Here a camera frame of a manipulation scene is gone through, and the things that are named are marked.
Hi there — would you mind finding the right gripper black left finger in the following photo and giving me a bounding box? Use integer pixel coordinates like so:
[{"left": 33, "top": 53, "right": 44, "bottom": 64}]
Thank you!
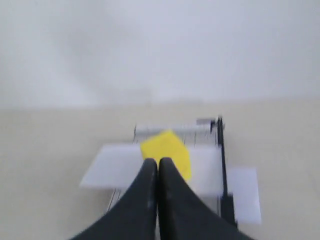
[{"left": 73, "top": 158, "right": 158, "bottom": 240}]

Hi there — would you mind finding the yellow foam cube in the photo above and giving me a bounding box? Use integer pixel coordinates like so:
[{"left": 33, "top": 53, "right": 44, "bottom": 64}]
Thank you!
[{"left": 140, "top": 130, "right": 192, "bottom": 181}]

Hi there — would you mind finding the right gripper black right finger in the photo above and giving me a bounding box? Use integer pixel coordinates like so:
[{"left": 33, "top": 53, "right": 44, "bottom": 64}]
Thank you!
[{"left": 157, "top": 157, "right": 251, "bottom": 240}]

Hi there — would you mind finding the white paper sheet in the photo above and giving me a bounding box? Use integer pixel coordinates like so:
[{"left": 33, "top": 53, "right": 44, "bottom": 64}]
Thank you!
[{"left": 227, "top": 167, "right": 262, "bottom": 225}]

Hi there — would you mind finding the black cutter blade arm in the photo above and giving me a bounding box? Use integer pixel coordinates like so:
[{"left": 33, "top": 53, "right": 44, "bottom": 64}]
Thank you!
[{"left": 217, "top": 116, "right": 238, "bottom": 228}]

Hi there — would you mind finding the white paper strip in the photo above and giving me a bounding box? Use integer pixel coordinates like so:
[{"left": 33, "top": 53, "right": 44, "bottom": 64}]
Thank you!
[{"left": 80, "top": 144, "right": 224, "bottom": 197}]

